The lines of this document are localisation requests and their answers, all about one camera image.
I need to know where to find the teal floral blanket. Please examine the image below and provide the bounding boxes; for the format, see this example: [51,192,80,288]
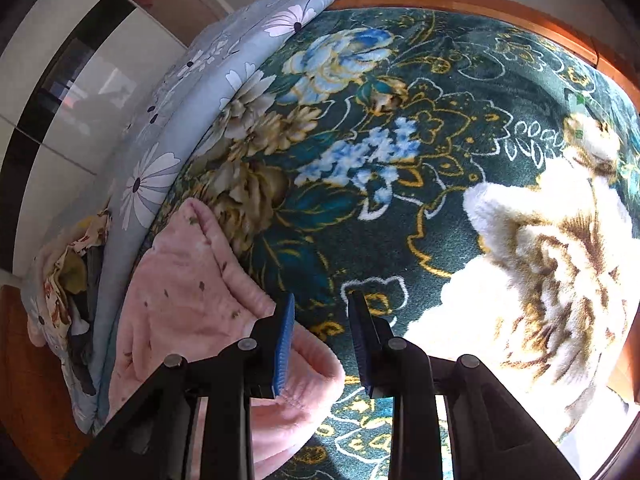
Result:
[135,5,640,480]

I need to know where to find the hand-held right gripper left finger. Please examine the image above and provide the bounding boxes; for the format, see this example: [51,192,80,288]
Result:
[65,292,297,480]

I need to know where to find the light blue daisy quilt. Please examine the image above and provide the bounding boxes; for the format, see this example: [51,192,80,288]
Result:
[30,0,373,436]

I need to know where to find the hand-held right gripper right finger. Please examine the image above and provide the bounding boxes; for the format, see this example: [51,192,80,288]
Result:
[347,290,581,480]

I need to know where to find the dark grey garment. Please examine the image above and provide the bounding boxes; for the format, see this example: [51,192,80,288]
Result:
[67,245,103,396]

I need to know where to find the glossy white wardrobe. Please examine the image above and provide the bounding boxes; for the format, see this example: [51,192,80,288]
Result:
[0,0,188,281]

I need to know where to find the pile of mixed clothes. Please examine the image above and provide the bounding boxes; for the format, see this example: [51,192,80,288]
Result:
[42,210,113,341]

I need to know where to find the pink floral pillow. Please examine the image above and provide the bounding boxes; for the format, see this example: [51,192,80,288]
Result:
[27,240,61,348]

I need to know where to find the pink fleece garment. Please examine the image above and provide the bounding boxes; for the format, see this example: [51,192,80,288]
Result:
[107,197,346,480]

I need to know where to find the olive yellow garment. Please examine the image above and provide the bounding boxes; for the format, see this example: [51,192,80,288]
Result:
[64,250,89,294]

